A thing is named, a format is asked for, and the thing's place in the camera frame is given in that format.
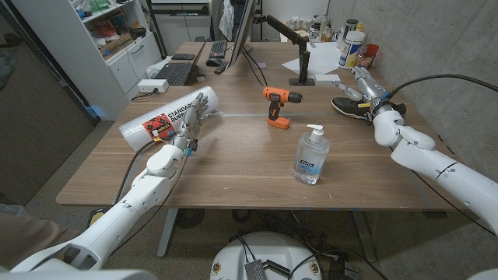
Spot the black laptop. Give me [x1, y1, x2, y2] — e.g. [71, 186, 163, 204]
[153, 41, 207, 87]

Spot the computer monitor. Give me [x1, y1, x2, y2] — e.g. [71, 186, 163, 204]
[229, 0, 258, 66]

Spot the bubble wrap roll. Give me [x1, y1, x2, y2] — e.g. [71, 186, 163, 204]
[118, 86, 220, 153]

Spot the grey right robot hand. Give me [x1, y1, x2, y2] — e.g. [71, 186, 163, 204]
[331, 65, 391, 115]

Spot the tall dark-lidded bottle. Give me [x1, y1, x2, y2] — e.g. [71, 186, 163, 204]
[340, 19, 359, 51]

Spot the white power strip box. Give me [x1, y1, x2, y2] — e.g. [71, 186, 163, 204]
[137, 79, 170, 94]

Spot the white sheet of paper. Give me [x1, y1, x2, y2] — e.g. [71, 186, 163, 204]
[281, 41, 343, 76]

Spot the black keyboard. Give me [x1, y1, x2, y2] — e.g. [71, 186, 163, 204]
[209, 40, 228, 60]

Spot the clear glass jar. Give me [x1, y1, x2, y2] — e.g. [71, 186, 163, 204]
[354, 46, 374, 71]

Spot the orange cordless drill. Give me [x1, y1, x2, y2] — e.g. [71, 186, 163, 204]
[262, 86, 303, 131]

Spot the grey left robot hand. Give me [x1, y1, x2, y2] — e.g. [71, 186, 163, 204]
[172, 92, 210, 152]

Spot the clear hand sanitizer bottle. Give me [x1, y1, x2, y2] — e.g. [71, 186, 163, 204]
[292, 124, 332, 187]

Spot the white wipes canister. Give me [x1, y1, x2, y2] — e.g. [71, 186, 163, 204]
[338, 30, 366, 71]

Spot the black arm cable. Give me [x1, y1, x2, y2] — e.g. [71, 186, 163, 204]
[110, 138, 190, 256]
[373, 73, 498, 234]

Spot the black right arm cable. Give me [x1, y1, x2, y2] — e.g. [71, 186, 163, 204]
[373, 73, 498, 234]

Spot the small white box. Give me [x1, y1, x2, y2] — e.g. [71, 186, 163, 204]
[313, 73, 342, 87]

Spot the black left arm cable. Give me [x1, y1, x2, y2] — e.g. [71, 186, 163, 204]
[110, 138, 190, 256]

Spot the black sneaker white sole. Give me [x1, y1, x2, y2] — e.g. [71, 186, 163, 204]
[331, 96, 407, 122]

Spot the white robot torso base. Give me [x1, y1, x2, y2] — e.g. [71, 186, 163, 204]
[209, 231, 324, 280]

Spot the white shelving cabinet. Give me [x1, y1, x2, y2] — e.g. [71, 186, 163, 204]
[10, 0, 163, 121]

